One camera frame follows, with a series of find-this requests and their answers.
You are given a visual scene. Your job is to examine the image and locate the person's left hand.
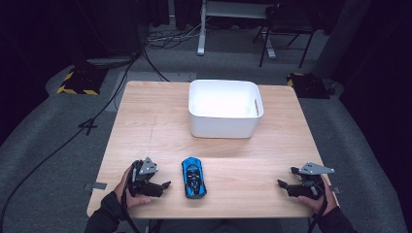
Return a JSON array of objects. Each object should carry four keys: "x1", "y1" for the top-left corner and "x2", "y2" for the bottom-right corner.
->
[{"x1": 114, "y1": 166, "x2": 152, "y2": 210}]

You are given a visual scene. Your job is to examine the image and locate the long black floor cable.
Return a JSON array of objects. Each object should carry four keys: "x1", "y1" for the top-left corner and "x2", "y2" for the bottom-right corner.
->
[{"x1": 0, "y1": 48, "x2": 145, "y2": 233}]

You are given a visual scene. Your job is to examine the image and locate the grey flat stand base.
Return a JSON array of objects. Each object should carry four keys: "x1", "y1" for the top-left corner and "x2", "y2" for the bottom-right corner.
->
[{"x1": 86, "y1": 56, "x2": 138, "y2": 69}]

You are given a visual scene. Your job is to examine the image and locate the left hand-held gripper cable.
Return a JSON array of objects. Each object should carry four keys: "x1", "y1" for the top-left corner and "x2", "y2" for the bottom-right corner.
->
[{"x1": 120, "y1": 161, "x2": 142, "y2": 233}]

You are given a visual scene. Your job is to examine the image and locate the right hand-held gripper cable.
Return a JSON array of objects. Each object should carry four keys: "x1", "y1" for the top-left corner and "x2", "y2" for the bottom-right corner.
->
[{"x1": 306, "y1": 183, "x2": 328, "y2": 233}]

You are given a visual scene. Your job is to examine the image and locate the bundle of floor cables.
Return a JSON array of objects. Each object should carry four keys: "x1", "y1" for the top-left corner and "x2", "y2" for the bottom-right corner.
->
[{"x1": 145, "y1": 22, "x2": 202, "y2": 50}]

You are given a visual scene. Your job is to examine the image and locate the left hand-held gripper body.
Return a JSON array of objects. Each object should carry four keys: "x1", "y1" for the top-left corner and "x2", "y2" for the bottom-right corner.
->
[{"x1": 127, "y1": 156, "x2": 164, "y2": 198}]

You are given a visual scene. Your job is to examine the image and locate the small yellow-black striped base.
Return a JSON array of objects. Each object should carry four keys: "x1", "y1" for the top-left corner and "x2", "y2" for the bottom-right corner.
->
[{"x1": 286, "y1": 72, "x2": 331, "y2": 100}]

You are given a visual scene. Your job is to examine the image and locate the large yellow-black striped base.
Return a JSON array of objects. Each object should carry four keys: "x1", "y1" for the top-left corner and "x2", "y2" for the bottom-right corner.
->
[{"x1": 56, "y1": 66, "x2": 109, "y2": 96}]

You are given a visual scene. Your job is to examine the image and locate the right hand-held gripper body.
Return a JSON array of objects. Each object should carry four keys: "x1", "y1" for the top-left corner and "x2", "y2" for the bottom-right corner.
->
[{"x1": 287, "y1": 161, "x2": 335, "y2": 200}]

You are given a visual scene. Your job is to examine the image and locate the short black floor cable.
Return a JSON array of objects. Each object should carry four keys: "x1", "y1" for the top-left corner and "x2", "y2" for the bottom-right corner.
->
[{"x1": 141, "y1": 48, "x2": 170, "y2": 83}]

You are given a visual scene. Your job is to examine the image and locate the black chair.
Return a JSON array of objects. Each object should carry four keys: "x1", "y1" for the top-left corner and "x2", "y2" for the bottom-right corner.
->
[{"x1": 252, "y1": 3, "x2": 318, "y2": 69}]

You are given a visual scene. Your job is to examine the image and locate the white desk frame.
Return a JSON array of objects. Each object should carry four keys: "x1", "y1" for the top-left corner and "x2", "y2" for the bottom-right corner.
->
[{"x1": 196, "y1": 0, "x2": 277, "y2": 60}]

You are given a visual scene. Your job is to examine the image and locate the white plastic bin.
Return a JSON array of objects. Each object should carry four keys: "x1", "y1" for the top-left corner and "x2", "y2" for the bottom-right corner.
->
[{"x1": 188, "y1": 79, "x2": 265, "y2": 140}]

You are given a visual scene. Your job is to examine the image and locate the blue toy car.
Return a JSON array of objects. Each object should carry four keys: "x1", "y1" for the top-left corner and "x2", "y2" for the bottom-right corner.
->
[{"x1": 181, "y1": 156, "x2": 208, "y2": 199}]

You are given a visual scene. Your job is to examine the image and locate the hand-held gripper cable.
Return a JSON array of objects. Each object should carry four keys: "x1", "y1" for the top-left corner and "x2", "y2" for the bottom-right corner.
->
[
  {"x1": 120, "y1": 161, "x2": 142, "y2": 233},
  {"x1": 306, "y1": 183, "x2": 328, "y2": 233}
]

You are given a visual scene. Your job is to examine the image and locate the black tape cross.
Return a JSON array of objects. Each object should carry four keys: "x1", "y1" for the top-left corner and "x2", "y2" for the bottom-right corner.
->
[{"x1": 78, "y1": 117, "x2": 98, "y2": 136}]

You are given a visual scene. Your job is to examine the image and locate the long grey tape piece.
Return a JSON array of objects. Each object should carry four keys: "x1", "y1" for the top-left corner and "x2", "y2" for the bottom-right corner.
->
[{"x1": 84, "y1": 182, "x2": 108, "y2": 191}]

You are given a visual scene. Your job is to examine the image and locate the person's right hand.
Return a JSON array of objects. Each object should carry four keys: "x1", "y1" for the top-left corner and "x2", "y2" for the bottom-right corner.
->
[{"x1": 297, "y1": 176, "x2": 338, "y2": 216}]

